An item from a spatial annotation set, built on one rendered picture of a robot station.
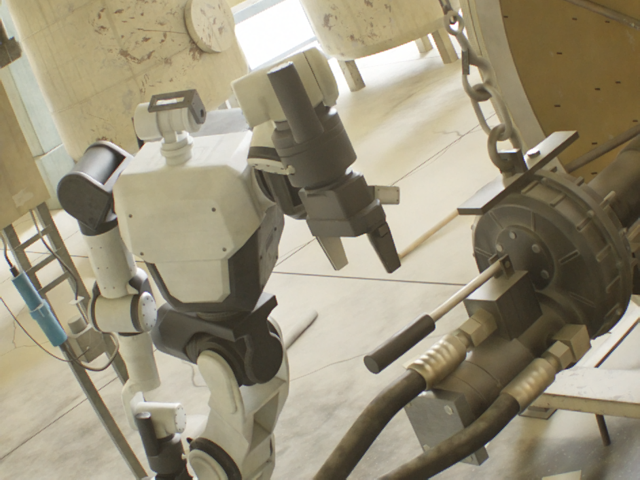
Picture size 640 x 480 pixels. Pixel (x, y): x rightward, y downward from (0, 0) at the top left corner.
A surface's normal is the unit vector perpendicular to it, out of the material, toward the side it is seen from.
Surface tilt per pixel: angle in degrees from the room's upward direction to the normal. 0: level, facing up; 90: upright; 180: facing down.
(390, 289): 0
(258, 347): 105
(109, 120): 90
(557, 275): 90
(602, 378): 0
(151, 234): 96
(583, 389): 0
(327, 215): 90
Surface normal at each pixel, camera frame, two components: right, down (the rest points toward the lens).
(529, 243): -0.70, 0.49
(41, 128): 0.60, 0.01
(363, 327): -0.39, -0.87
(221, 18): 0.82, -0.18
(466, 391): 0.11, -0.65
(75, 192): -0.21, 0.51
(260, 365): 0.79, 0.16
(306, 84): 0.13, 0.27
